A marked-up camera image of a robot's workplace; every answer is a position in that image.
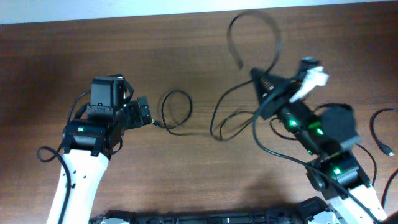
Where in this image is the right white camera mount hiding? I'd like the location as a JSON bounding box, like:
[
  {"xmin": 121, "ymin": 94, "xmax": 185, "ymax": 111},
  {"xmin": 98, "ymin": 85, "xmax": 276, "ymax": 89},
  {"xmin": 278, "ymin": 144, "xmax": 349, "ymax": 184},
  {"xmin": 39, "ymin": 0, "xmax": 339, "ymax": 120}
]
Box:
[{"xmin": 289, "ymin": 66, "xmax": 329, "ymax": 103}]

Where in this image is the thick black cable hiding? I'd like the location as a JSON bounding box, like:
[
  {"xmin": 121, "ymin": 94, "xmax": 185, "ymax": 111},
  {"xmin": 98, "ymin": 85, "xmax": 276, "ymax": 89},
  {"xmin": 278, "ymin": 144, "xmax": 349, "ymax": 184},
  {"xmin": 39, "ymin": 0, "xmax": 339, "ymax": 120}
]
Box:
[{"xmin": 210, "ymin": 10, "xmax": 284, "ymax": 142}]

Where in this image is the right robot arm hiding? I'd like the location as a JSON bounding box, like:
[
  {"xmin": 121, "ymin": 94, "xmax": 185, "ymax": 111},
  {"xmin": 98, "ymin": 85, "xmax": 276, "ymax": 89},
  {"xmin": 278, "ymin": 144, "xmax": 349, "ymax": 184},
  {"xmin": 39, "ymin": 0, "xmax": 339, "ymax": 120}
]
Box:
[{"xmin": 250, "ymin": 66, "xmax": 387, "ymax": 223}]

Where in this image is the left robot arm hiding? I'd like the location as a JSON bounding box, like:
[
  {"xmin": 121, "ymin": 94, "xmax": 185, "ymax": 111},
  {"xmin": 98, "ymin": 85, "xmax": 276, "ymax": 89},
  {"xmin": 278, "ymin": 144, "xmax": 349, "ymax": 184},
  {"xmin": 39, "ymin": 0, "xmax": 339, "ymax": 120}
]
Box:
[{"xmin": 47, "ymin": 74, "xmax": 152, "ymax": 223}]

